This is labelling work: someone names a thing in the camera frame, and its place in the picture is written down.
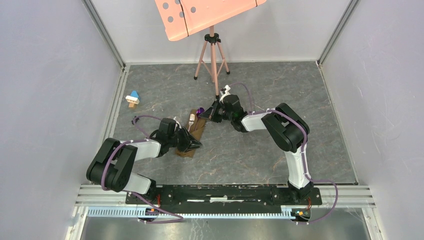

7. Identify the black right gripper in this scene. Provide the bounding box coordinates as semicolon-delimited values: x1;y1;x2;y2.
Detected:
200;99;234;124

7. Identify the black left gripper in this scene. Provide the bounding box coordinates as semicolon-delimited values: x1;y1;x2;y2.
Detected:
167;125;201;152

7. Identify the brown cloth napkin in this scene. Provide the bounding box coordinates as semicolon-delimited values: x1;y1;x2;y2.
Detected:
175;118;206;158

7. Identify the clear plastic fork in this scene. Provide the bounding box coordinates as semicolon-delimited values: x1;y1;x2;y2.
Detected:
187;113;196;132

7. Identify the purple plastic spoon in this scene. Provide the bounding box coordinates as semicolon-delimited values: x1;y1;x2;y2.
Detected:
194;107;205;130

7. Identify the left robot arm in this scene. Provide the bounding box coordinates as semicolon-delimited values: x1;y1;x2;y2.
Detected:
86;118;202;204

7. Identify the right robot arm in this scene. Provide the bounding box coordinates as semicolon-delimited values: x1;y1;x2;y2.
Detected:
199;94;314;204

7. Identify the blue and wood toy block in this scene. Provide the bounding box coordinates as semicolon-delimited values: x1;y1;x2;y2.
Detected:
125;90;140;109

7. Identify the pink music stand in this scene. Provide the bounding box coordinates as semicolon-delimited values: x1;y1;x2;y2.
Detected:
155;0;266;99

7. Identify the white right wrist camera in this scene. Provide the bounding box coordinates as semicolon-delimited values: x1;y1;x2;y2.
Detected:
219;84;231;102

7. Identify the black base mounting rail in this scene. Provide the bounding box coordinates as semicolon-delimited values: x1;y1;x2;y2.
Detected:
143;184;323;214

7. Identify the white toothed cable strip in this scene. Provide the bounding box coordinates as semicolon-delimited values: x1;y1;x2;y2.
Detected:
87;206;307;220

